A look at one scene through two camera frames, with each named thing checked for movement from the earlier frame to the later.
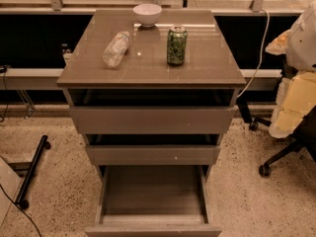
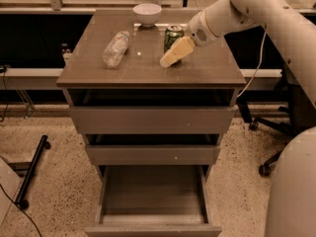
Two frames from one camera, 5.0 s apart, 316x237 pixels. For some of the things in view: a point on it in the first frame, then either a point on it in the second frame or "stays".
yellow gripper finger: [296, 95] → [181, 48]
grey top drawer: [152, 111] stays
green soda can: [176, 44] stays
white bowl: [147, 14] stays
